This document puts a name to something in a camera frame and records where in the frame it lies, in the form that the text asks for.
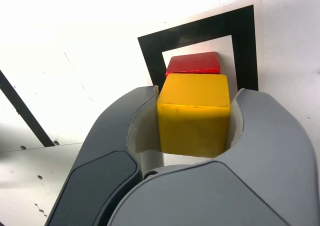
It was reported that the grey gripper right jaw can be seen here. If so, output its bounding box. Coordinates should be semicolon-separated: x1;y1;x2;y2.
108;87;320;226

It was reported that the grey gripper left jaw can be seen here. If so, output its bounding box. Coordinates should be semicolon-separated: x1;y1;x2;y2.
46;85;160;226

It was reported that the yellow cube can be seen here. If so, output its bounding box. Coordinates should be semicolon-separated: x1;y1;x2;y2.
156;73;231;159

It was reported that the red cube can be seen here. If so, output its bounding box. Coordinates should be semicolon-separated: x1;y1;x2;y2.
165;51;223;78

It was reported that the black tape square outline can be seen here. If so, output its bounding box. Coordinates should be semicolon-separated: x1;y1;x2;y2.
137;4;260;92

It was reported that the black tape strip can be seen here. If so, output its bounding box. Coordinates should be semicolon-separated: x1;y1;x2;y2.
0;69;56;147

